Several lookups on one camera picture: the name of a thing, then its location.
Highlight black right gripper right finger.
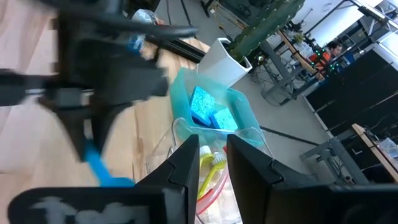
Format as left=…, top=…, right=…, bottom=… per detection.
left=226, top=133, right=331, bottom=224

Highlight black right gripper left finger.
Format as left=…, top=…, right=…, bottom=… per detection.
left=136, top=133, right=201, bottom=224

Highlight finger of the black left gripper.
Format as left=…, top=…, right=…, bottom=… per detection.
left=91, top=104, right=131, bottom=150
left=43, top=101, right=91, bottom=162

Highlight green dish brush white bristles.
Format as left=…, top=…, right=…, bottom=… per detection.
left=198, top=145, right=215, bottom=169
left=198, top=151, right=228, bottom=200

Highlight red and white brush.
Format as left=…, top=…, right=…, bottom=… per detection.
left=195, top=146, right=231, bottom=215

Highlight blue cellulose sponge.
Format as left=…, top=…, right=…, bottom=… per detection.
left=210, top=107, right=239, bottom=131
left=83, top=141, right=136, bottom=188
left=188, top=86, right=218, bottom=127

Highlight blue Dawn dish soap bottle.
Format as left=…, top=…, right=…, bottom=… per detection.
left=128, top=8, right=159, bottom=60

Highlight teal translucent plastic bin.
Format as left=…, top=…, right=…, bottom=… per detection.
left=169, top=67, right=265, bottom=149

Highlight white plant pot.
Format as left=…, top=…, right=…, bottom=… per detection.
left=197, top=37, right=253, bottom=88

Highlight wooden desk with metal legs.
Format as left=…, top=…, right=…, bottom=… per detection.
left=300, top=123, right=398, bottom=185
left=259, top=29, right=326, bottom=106

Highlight black partition panels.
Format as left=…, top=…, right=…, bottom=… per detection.
left=303, top=49, right=398, bottom=138

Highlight tall green cactus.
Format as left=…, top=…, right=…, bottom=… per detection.
left=228, top=0, right=307, bottom=62

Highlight person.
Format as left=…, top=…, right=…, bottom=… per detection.
left=309, top=40, right=344, bottom=73

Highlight clear plastic bin with handle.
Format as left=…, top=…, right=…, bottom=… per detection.
left=145, top=116, right=274, bottom=224

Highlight black table edge frame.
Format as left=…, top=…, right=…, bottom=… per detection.
left=145, top=33, right=208, bottom=64

